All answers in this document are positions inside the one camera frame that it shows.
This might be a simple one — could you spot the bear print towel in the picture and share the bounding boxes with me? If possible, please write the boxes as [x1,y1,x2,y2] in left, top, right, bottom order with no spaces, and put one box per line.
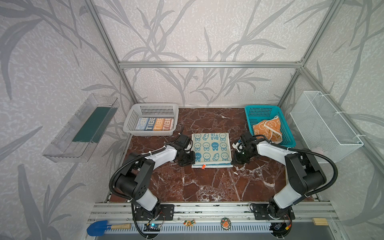
[192,133,233,169]

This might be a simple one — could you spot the orange patterned towel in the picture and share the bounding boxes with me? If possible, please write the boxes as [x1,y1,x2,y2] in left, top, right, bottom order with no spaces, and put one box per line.
[252,116,283,144]

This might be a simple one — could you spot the teal perforated plastic basket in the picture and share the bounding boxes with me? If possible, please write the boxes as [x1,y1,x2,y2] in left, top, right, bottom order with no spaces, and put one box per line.
[245,105,296,148]

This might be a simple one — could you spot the white perforated plastic basket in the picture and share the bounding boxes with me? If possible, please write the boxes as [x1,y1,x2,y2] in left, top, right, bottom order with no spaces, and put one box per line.
[123,103,179,137]

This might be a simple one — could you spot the striped rabbit print towel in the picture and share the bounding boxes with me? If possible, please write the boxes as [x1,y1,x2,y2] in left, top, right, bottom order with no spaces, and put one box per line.
[135,118,175,131]

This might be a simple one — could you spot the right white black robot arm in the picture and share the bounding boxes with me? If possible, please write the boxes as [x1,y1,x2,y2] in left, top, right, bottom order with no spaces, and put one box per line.
[232,132,327,220]

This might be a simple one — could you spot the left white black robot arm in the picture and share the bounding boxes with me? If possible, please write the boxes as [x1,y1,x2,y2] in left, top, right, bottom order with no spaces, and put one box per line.
[109,134,196,219]

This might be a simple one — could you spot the small orange green sticker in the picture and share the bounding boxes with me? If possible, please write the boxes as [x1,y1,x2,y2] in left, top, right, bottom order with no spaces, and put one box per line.
[184,220,196,227]

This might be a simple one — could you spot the round orange green badge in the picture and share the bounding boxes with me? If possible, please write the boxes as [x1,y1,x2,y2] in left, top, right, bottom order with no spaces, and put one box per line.
[221,218,232,231]

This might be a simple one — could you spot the left green circuit board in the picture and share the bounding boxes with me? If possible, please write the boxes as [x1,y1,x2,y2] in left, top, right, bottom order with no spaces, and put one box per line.
[143,223,163,233]

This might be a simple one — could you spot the small wooden block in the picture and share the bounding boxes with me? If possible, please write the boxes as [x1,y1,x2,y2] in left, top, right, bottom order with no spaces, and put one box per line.
[312,218,329,226]

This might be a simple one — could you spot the blue toy shovel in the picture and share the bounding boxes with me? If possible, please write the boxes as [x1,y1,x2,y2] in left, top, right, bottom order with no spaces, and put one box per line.
[87,220,132,237]

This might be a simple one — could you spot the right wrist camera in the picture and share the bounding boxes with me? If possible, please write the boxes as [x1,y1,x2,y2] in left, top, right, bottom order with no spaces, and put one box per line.
[232,142,244,153]

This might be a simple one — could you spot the left black cable conduit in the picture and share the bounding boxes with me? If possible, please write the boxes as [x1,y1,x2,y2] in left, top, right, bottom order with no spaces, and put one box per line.
[108,128,185,239]

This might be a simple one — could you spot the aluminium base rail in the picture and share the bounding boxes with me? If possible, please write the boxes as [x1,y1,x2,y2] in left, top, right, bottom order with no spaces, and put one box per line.
[87,202,340,234]

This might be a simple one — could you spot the pink object in wire basket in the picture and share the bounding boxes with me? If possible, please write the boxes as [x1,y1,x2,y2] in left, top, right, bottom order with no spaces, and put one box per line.
[311,147,327,156]

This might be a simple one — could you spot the white wire mesh basket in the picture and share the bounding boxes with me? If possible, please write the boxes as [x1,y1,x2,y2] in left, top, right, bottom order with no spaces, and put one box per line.
[290,91,364,163]

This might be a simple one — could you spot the clear acrylic wall shelf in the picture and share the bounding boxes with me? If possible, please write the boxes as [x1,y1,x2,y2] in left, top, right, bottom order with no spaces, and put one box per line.
[43,94,120,163]

